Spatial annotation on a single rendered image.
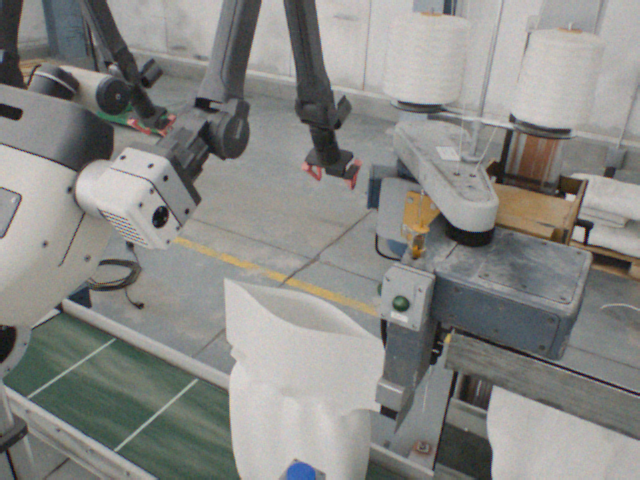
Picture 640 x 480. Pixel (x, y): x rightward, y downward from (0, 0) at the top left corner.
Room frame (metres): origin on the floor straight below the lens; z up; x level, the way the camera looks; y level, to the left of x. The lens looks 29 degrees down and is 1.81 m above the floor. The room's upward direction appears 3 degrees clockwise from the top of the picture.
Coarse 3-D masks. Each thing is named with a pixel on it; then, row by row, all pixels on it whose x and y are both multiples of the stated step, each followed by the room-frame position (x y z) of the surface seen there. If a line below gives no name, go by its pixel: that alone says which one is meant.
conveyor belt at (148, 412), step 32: (64, 320) 1.84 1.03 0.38; (32, 352) 1.63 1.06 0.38; (64, 352) 1.64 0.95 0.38; (96, 352) 1.65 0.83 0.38; (128, 352) 1.66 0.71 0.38; (32, 384) 1.46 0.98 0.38; (64, 384) 1.47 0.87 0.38; (96, 384) 1.48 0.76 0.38; (128, 384) 1.49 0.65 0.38; (160, 384) 1.50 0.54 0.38; (192, 384) 1.51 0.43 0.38; (64, 416) 1.33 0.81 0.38; (96, 416) 1.33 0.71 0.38; (128, 416) 1.34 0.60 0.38; (160, 416) 1.35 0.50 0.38; (192, 416) 1.36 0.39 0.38; (224, 416) 1.37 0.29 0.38; (128, 448) 1.21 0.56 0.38; (160, 448) 1.22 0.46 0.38; (192, 448) 1.23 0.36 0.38; (224, 448) 1.24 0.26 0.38
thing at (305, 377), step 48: (240, 288) 1.18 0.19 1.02; (240, 336) 1.19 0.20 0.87; (288, 336) 1.05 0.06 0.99; (336, 336) 1.01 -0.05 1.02; (240, 384) 1.11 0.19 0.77; (288, 384) 1.04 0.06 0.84; (336, 384) 1.01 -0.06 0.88; (240, 432) 1.10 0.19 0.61; (288, 432) 1.01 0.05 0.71; (336, 432) 0.96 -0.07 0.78
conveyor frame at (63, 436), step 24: (72, 312) 1.90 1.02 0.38; (120, 336) 1.76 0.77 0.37; (144, 336) 1.72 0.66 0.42; (168, 360) 1.64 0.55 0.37; (192, 360) 1.59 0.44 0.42; (216, 384) 1.53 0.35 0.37; (24, 408) 1.36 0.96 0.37; (48, 432) 1.31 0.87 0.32; (72, 432) 1.23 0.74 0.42; (72, 456) 1.24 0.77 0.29; (96, 456) 1.20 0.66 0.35; (120, 456) 1.18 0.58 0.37; (384, 456) 1.22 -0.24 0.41
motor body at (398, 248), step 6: (396, 162) 1.33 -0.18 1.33; (402, 168) 1.29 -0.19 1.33; (402, 174) 1.29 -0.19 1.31; (408, 174) 1.27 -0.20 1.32; (414, 180) 1.27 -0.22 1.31; (390, 240) 1.30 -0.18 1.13; (390, 246) 1.30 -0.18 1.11; (396, 246) 1.28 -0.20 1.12; (402, 246) 1.27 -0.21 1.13; (396, 252) 1.28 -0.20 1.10; (402, 252) 1.26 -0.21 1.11
